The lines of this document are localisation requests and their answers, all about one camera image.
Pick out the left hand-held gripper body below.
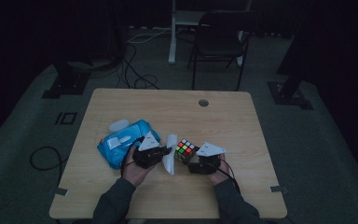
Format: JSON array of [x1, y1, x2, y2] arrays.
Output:
[[132, 131, 161, 170]]

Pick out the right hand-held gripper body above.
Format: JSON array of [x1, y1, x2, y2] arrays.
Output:
[[187, 141, 227, 175]]

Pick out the white wet wipe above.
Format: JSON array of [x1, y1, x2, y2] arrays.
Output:
[[162, 133, 179, 176]]

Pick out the multicoloured puzzle cube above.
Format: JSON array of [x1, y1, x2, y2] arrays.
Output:
[[174, 138, 200, 165]]

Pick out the blue wet wipes pack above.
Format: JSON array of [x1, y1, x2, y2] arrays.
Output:
[[96, 119, 162, 171]]

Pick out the person's right hand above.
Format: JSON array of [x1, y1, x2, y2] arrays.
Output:
[[206, 153, 232, 187]]

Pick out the person's left hand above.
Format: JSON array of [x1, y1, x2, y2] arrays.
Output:
[[121, 145, 157, 189]]

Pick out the black stand base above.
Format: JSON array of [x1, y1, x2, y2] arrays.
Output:
[[41, 60, 91, 100], [267, 46, 314, 110]]

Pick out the black chair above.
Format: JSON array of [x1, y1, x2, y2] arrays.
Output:
[[187, 10, 259, 91]]

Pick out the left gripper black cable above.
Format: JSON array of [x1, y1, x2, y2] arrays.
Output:
[[119, 135, 146, 178]]

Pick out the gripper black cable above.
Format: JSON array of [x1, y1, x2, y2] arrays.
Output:
[[211, 158, 241, 195], [119, 135, 146, 178]]

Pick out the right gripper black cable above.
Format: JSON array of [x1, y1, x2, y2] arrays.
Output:
[[211, 158, 241, 195]]

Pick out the black floor cable bundle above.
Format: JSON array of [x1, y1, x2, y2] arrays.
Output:
[[117, 43, 161, 91]]

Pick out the white desk frame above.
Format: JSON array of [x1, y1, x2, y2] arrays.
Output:
[[167, 0, 253, 67]]

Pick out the white floor cable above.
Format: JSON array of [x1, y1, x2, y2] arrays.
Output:
[[127, 27, 173, 45]]

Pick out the black floor cable loop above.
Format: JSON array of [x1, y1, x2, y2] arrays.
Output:
[[29, 146, 69, 175]]

